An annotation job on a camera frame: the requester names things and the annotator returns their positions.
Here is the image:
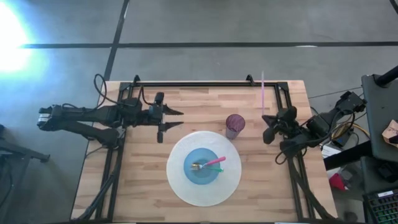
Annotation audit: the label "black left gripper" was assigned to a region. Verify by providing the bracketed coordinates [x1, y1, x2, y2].
[136, 92, 184, 144]

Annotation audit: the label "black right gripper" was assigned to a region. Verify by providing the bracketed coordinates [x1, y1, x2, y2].
[262, 106, 299, 145]

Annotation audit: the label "pink drinking straw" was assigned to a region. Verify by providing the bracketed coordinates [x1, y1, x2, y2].
[261, 70, 266, 116]

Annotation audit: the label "pink-handled metal spoon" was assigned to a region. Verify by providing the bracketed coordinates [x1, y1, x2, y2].
[190, 156, 227, 171]

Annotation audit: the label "green-handled metal utensil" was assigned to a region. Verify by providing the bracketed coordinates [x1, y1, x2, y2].
[198, 166, 224, 173]

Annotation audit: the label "purple faceted plastic cup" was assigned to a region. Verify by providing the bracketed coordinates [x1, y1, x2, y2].
[225, 113, 246, 140]

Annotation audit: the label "light blue plastic bowl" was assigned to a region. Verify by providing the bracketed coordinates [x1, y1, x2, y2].
[183, 147, 222, 185]

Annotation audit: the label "blue power box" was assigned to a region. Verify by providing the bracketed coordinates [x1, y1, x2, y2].
[334, 133, 352, 147]

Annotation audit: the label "white round woven placemat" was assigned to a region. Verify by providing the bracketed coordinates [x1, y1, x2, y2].
[165, 130, 243, 207]

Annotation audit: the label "red object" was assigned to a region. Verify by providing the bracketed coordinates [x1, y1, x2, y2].
[329, 173, 346, 191]

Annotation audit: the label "grey side cart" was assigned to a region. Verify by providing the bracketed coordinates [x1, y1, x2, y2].
[360, 73, 398, 162]

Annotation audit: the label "brown crumpled paper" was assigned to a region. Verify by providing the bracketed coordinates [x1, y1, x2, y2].
[381, 119, 398, 144]

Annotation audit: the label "black crate with green parts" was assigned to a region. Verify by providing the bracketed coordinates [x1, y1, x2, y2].
[362, 188, 398, 224]

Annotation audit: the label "black stand legs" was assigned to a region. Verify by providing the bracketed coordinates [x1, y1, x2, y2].
[0, 124, 50, 164]

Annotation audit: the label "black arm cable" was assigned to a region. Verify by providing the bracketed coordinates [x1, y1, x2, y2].
[93, 73, 125, 106]
[275, 136, 312, 166]

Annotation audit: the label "black aluminium table frame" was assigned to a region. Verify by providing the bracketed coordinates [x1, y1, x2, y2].
[73, 74, 338, 223]

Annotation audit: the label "yellow cable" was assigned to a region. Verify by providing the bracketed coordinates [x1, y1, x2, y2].
[332, 123, 371, 141]

